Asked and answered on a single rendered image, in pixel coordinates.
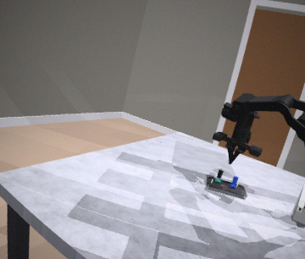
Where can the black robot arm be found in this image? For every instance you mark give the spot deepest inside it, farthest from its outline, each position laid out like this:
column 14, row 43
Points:
column 245, row 109

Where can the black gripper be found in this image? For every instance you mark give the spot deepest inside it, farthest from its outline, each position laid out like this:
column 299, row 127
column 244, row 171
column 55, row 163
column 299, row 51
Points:
column 239, row 139

